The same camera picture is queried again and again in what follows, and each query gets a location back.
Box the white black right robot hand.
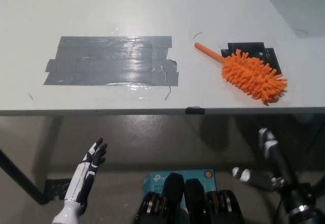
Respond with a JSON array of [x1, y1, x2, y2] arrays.
[[231, 127, 316, 216]]

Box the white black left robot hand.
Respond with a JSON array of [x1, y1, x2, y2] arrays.
[[52, 137, 109, 224]]

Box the orange microfibre duster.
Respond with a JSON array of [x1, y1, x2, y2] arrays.
[[194, 42, 289, 106]]

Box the black table leg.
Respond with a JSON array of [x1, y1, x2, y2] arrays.
[[0, 147, 49, 206]]

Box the teal router box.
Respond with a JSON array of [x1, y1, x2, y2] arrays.
[[142, 168, 218, 209]]

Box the black tape patch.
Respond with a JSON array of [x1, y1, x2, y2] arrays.
[[220, 42, 284, 75]]

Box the grey duct tape patch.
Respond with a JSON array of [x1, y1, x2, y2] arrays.
[[43, 36, 180, 87]]

